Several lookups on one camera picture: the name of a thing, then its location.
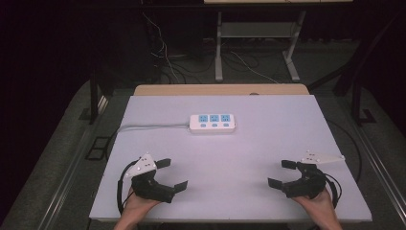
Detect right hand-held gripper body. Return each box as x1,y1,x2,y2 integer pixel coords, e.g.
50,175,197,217
282,149,347,200

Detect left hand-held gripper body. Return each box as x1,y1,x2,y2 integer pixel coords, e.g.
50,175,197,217
124,151,176,204

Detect person's left hand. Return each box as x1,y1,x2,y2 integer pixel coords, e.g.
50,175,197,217
122,187,161,222

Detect person's right hand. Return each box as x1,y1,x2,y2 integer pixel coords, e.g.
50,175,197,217
291,187,336,221

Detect white power strip blue sockets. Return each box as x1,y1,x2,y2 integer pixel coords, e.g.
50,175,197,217
189,113,237,134

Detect black metal stand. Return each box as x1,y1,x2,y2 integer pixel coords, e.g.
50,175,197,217
350,76,378,127
79,71,111,126

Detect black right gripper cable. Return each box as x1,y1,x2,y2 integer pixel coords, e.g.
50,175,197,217
323,172,343,209

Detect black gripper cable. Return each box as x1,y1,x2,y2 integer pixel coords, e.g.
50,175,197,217
323,172,343,209
116,160,139,217

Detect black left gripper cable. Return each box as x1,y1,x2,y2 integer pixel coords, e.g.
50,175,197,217
116,160,139,217

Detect white power strip cable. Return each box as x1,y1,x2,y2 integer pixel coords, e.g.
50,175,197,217
117,123,192,134

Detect long black floor cable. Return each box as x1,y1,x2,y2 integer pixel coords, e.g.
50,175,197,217
325,119,364,185

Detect black rectangular floor bracket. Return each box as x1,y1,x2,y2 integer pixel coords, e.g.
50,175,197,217
84,136,111,161

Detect metal floor rail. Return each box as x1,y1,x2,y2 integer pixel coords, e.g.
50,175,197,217
353,126,406,221
37,95,110,230

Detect thin white floor cable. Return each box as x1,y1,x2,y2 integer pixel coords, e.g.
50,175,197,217
229,50,280,84
141,11,180,81

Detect white metal desk frame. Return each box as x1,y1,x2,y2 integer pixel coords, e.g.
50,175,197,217
214,11,308,82

